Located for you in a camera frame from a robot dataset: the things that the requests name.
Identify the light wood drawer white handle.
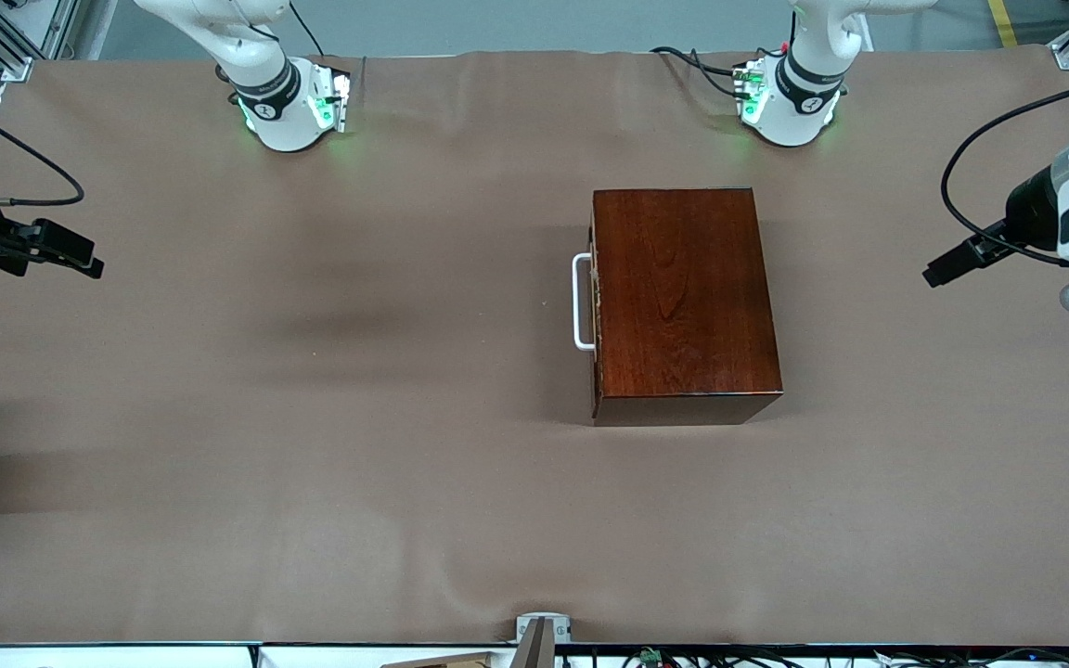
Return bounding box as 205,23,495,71
572,252,602,353

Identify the black arm base cable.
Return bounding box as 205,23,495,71
289,0,331,58
650,37,800,101

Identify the brown table mat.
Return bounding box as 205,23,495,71
0,48,1069,648

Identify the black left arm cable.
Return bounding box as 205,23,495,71
940,74,1069,268

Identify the brown wooden board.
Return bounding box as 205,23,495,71
380,651,500,668

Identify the dark brown wooden cabinet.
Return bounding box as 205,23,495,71
588,188,785,428

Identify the grey metal bracket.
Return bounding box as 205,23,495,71
515,612,573,668

